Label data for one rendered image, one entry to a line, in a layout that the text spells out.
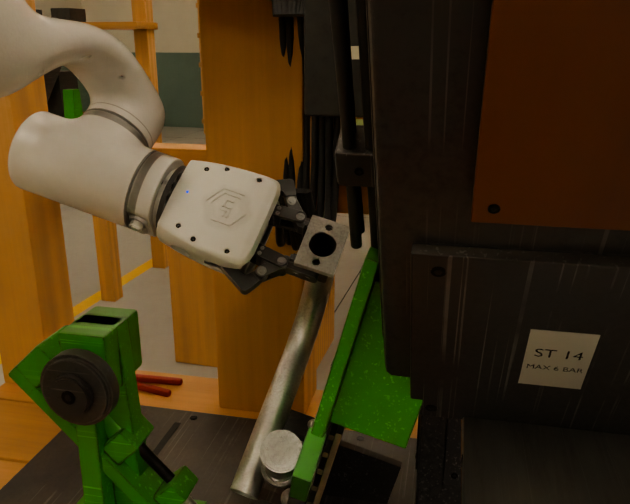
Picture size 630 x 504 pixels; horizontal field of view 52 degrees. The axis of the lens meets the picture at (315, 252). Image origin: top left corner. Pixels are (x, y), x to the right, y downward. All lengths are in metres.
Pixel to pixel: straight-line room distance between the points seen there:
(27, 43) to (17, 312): 0.64
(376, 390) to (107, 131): 0.36
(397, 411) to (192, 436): 0.46
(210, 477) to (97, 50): 0.53
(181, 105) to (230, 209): 11.17
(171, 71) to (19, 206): 10.78
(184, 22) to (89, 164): 11.04
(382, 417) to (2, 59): 0.43
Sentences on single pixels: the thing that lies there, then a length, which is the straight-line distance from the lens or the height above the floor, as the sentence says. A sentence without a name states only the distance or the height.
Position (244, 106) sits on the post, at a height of 1.35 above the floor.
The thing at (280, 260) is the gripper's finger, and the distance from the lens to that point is 0.63.
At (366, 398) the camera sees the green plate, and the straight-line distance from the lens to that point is 0.57.
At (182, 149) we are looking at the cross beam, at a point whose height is 1.27.
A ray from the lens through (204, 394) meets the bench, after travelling 1.11.
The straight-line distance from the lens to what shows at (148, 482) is 0.75.
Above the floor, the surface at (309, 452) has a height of 1.10.
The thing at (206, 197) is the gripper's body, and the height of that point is 1.29.
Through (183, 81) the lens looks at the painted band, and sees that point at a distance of 11.74.
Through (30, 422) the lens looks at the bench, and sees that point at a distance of 1.11.
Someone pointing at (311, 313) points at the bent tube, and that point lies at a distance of 0.72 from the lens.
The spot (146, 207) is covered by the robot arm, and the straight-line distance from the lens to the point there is 0.64.
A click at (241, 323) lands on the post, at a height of 1.03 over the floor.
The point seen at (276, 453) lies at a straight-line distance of 0.60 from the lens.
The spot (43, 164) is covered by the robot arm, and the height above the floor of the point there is 1.32.
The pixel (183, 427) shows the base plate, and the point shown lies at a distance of 0.99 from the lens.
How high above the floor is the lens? 1.43
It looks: 18 degrees down
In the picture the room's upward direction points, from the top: straight up
